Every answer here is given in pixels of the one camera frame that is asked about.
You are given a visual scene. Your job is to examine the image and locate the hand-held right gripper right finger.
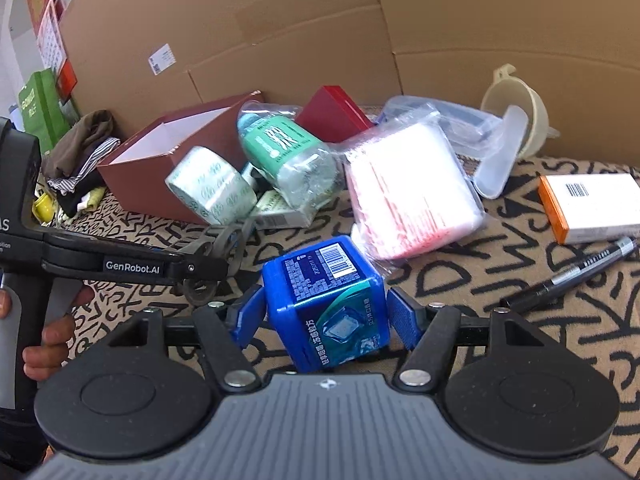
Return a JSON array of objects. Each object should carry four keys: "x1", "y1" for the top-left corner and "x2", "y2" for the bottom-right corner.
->
[{"x1": 387, "y1": 287, "x2": 549, "y2": 394}]

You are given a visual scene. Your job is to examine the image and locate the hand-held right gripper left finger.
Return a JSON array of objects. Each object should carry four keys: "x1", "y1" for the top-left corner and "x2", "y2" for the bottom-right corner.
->
[{"x1": 92, "y1": 287, "x2": 269, "y2": 394}]

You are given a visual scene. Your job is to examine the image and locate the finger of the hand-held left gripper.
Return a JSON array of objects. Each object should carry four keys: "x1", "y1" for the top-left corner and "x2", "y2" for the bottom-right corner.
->
[{"x1": 169, "y1": 249, "x2": 234, "y2": 284}]

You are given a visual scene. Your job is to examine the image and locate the blue gum container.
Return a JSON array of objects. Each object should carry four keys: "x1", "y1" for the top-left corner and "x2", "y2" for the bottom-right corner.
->
[{"x1": 262, "y1": 234, "x2": 386, "y2": 374}]

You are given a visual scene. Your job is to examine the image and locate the dark red storage box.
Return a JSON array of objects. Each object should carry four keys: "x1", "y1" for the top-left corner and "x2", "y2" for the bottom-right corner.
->
[{"x1": 97, "y1": 90, "x2": 265, "y2": 224}]

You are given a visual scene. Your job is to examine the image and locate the person's left hand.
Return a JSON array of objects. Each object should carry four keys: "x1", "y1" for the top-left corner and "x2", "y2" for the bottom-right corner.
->
[{"x1": 22, "y1": 285, "x2": 96, "y2": 382}]

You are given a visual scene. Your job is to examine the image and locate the small yellow object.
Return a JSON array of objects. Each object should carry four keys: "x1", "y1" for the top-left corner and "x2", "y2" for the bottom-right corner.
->
[{"x1": 32, "y1": 192, "x2": 57, "y2": 227}]

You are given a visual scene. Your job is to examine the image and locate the black cloth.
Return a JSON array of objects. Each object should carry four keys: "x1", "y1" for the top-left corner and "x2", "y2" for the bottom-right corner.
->
[{"x1": 54, "y1": 174, "x2": 102, "y2": 219}]

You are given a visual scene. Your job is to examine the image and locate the letter print tablecloth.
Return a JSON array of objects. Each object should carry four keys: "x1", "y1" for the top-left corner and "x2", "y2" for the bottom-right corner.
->
[{"x1": 30, "y1": 154, "x2": 640, "y2": 467}]

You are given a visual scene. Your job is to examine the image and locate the yellow cloth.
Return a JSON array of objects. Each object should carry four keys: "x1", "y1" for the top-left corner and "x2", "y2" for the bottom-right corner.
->
[{"x1": 75, "y1": 187, "x2": 107, "y2": 214}]

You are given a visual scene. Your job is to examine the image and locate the green bag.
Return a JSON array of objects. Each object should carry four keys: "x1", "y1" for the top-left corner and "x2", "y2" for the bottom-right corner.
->
[{"x1": 17, "y1": 68, "x2": 77, "y2": 157}]

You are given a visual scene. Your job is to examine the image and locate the brown cloth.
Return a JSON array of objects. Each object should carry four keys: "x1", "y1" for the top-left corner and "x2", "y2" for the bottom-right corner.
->
[{"x1": 49, "y1": 109, "x2": 117, "y2": 179}]

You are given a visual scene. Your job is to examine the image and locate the striped cloth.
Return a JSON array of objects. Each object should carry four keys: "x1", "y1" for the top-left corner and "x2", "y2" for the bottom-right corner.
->
[{"x1": 47, "y1": 137, "x2": 122, "y2": 194}]

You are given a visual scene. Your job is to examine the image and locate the white green patterned tape roll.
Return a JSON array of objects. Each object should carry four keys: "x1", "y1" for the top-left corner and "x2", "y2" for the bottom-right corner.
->
[{"x1": 164, "y1": 145, "x2": 259, "y2": 226}]

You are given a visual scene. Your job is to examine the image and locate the white green small box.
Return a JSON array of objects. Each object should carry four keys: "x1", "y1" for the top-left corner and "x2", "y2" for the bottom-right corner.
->
[{"x1": 249, "y1": 189, "x2": 322, "y2": 232}]

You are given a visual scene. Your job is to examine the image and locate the zip bag pack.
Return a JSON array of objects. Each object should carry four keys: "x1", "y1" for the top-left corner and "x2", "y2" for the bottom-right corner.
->
[{"x1": 342, "y1": 122, "x2": 489, "y2": 262}]

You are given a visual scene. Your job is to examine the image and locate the green label plastic bottle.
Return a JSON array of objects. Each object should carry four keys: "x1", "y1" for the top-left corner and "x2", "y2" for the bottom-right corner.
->
[{"x1": 235, "y1": 101, "x2": 342, "y2": 212}]

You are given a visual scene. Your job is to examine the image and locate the black marker pen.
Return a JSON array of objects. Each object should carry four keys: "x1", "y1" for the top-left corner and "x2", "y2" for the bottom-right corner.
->
[{"x1": 499, "y1": 235, "x2": 639, "y2": 314}]

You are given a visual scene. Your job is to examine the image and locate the translucent container lid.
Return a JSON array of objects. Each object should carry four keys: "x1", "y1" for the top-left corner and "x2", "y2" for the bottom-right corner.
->
[{"x1": 473, "y1": 104, "x2": 527, "y2": 200}]

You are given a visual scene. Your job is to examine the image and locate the white shipping label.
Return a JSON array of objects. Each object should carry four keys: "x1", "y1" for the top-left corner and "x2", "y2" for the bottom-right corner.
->
[{"x1": 148, "y1": 45, "x2": 177, "y2": 76}]

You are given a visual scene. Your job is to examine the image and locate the red gift box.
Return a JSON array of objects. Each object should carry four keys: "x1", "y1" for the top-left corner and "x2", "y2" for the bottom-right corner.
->
[{"x1": 294, "y1": 84, "x2": 375, "y2": 144}]

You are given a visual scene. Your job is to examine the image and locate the clear plastic container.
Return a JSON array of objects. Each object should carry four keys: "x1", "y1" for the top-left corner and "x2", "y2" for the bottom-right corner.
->
[{"x1": 377, "y1": 94, "x2": 502, "y2": 162}]

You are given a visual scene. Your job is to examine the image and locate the white box orange edge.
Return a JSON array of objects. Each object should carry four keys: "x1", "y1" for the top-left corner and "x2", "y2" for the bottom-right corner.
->
[{"x1": 538, "y1": 173, "x2": 640, "y2": 246}]

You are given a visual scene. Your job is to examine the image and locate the beige funnel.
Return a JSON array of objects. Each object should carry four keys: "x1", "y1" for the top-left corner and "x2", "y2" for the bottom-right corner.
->
[{"x1": 479, "y1": 63, "x2": 561, "y2": 158}]

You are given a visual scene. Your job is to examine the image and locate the brown cardboard panel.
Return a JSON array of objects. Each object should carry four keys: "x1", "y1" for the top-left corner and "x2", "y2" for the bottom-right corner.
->
[
  {"x1": 367, "y1": 0, "x2": 640, "y2": 182},
  {"x1": 57, "y1": 0, "x2": 402, "y2": 137}
]

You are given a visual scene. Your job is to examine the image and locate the red wall calendar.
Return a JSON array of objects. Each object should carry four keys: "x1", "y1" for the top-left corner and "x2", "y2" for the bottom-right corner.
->
[{"x1": 24, "y1": 0, "x2": 79, "y2": 102}]

